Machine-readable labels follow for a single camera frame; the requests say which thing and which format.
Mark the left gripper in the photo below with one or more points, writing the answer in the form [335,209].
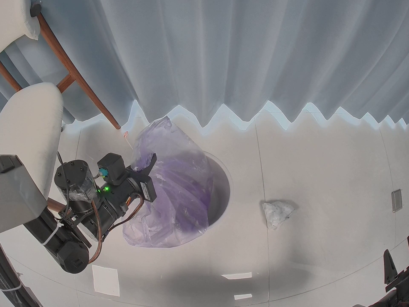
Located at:
[127,197]

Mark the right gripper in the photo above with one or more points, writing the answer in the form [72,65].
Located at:
[402,283]

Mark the purple plastic bag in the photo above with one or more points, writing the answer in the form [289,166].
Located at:
[179,187]

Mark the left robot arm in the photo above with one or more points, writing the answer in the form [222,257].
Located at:
[19,190]

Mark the white trash bin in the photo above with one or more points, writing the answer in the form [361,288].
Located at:
[222,190]

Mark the white cushioned wooden chair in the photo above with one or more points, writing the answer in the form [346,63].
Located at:
[28,133]

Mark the crumpled white paper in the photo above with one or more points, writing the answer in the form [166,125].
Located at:
[276,213]

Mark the pale blue curtain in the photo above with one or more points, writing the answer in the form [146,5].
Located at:
[223,43]

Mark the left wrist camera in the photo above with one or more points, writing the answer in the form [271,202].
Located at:
[110,168]

